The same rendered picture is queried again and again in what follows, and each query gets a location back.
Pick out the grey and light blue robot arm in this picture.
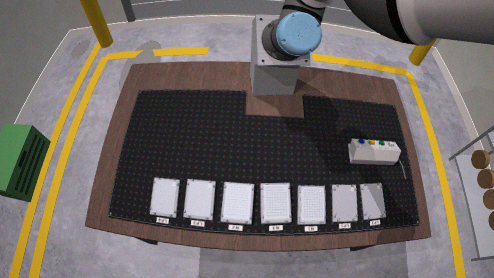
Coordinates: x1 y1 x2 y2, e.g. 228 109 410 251
261 0 494 61

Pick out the black perforated work table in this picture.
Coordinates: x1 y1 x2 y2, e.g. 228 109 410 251
108 89 420 235

